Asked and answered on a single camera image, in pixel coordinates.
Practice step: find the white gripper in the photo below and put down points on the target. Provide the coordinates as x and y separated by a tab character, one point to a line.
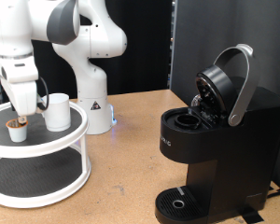
20	93

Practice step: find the orange rimmed coffee pod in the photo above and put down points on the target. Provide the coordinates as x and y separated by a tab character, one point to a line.
17	133

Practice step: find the black Keurig coffee machine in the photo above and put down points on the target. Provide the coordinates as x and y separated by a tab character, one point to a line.
239	149

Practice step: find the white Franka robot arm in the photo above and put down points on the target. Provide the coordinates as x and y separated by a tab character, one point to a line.
93	81

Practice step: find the white two-tier turntable shelf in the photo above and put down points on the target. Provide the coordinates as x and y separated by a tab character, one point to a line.
40	146

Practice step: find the black backdrop curtain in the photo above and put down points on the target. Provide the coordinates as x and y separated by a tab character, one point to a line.
146	46

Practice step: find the black tape strip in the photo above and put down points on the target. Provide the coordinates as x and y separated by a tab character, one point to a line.
252	216

